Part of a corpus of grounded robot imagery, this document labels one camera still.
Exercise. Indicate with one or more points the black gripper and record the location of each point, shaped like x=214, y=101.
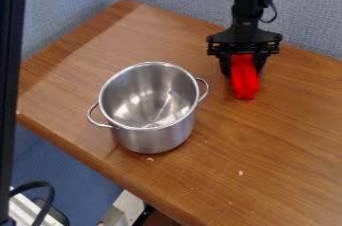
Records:
x=243, y=38

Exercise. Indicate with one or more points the red plastic block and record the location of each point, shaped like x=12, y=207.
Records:
x=243, y=76

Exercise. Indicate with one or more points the stainless steel pot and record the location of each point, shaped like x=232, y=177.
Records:
x=148, y=103

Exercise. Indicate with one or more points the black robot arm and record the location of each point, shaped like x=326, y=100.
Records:
x=11, y=41

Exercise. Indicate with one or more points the white furniture part under table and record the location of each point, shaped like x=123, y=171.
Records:
x=124, y=211

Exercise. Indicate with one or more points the white appliance lower left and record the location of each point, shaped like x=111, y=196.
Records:
x=24, y=212

